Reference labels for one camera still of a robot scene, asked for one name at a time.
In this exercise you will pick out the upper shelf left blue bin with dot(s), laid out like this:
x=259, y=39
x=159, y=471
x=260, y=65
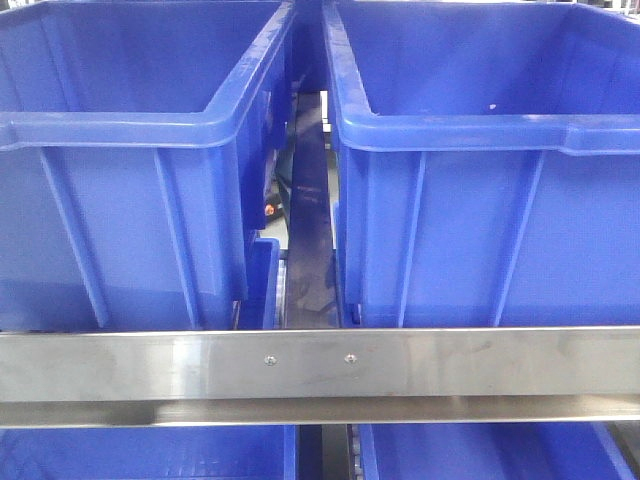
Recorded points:
x=137, y=138

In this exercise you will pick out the shelf blue bin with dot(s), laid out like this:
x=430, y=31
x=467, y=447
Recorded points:
x=137, y=138
x=488, y=158

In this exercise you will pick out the steel shelf front beam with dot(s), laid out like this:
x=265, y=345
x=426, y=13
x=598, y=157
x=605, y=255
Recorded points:
x=319, y=377

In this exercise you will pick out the upper shelf right blue bin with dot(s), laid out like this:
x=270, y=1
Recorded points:
x=488, y=158

